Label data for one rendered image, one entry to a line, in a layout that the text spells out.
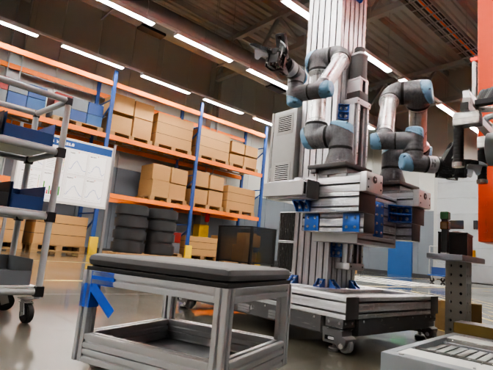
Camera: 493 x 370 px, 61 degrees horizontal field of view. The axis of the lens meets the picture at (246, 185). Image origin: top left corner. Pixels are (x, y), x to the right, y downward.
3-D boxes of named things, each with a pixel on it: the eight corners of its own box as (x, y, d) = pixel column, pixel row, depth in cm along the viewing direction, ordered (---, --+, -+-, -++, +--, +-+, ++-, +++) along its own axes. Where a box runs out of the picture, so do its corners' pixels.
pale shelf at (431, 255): (462, 260, 199) (462, 254, 199) (425, 258, 210) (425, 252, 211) (485, 264, 230) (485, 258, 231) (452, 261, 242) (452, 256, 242)
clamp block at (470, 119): (479, 122, 148) (479, 108, 149) (452, 125, 154) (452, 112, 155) (483, 126, 152) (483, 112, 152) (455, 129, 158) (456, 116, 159)
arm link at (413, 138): (396, 125, 179) (395, 150, 177) (424, 124, 174) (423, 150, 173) (397, 131, 186) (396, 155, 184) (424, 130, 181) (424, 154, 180)
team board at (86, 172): (-1, 258, 555) (24, 118, 586) (-9, 255, 592) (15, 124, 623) (106, 263, 653) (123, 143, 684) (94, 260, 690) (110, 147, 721)
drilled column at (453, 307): (465, 346, 209) (466, 262, 215) (444, 342, 216) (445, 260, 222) (471, 344, 216) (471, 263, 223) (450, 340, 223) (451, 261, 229)
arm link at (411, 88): (403, 157, 243) (401, 75, 208) (432, 157, 237) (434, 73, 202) (403, 172, 236) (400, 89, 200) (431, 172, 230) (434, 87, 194)
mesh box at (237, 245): (248, 268, 952) (252, 225, 967) (214, 263, 1046) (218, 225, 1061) (274, 269, 1009) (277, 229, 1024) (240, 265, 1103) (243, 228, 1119)
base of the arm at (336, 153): (318, 166, 204) (318, 146, 205) (336, 172, 214) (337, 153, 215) (343, 163, 193) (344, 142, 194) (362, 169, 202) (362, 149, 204)
